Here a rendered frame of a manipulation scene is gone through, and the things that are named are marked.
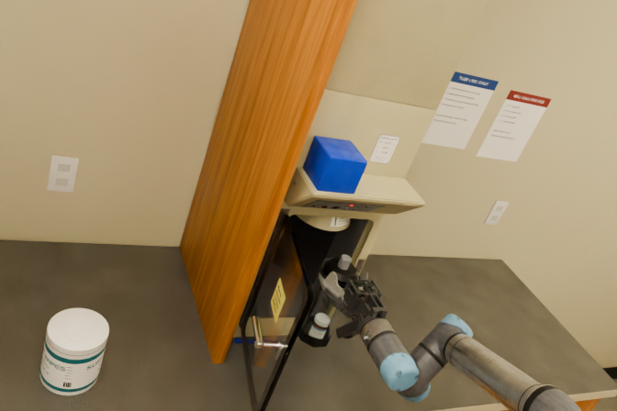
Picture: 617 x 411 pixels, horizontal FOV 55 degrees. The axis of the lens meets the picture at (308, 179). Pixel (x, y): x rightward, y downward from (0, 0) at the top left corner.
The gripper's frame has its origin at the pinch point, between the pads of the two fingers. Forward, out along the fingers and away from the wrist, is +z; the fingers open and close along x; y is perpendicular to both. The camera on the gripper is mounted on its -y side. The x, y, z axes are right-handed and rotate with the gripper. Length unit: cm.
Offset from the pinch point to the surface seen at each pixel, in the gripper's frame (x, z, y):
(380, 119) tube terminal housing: 0.6, 8.8, 42.0
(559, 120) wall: -109, 52, 36
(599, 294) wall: -206, 52, -54
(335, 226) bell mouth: -0.7, 10.7, 8.9
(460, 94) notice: -57, 52, 38
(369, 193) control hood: 1.9, -0.4, 26.8
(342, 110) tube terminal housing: 11.4, 8.8, 42.7
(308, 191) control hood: 18.0, -0.6, 25.9
